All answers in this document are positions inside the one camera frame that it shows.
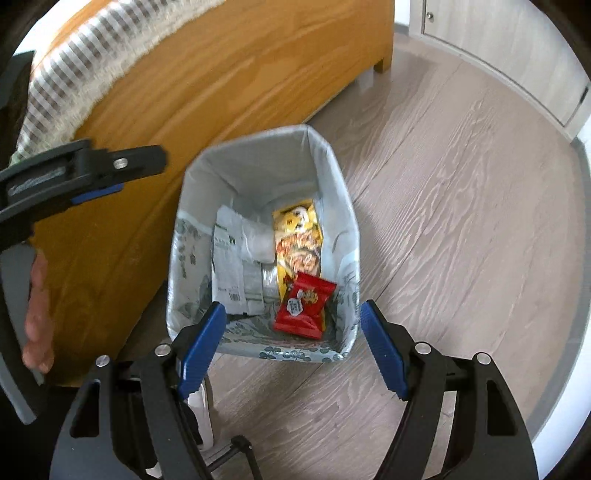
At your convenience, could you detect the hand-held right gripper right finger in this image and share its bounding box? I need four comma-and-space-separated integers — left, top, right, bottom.
360, 300, 541, 480

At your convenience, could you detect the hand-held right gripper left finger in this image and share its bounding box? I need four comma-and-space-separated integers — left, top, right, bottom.
48, 301, 228, 480

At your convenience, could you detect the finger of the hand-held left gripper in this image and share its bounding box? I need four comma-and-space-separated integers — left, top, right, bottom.
0, 139, 168, 227

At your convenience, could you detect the red packet with white label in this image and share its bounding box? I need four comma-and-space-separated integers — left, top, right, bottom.
273, 271, 337, 341

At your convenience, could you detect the white printed wrapper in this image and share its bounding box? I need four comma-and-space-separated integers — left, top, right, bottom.
212, 205, 278, 317

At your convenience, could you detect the yellow snack packet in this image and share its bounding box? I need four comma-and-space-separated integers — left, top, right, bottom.
272, 198, 326, 301

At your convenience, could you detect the bin with leaf print liner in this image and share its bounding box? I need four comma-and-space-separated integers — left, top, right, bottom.
165, 124, 362, 363

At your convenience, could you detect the person's left hand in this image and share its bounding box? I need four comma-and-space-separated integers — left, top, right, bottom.
22, 251, 55, 374

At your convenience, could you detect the white plastic object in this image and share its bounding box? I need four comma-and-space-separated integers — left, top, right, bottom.
187, 383, 215, 450

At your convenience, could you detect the small white wrapper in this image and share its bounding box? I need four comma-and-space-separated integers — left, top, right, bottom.
240, 220, 274, 264

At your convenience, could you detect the grey checked blanket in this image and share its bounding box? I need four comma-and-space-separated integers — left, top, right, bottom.
9, 0, 195, 162

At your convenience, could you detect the white wardrobe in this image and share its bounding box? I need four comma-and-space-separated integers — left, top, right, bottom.
394, 0, 591, 139

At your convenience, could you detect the wooden bed frame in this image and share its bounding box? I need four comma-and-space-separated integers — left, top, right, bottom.
28, 0, 395, 388

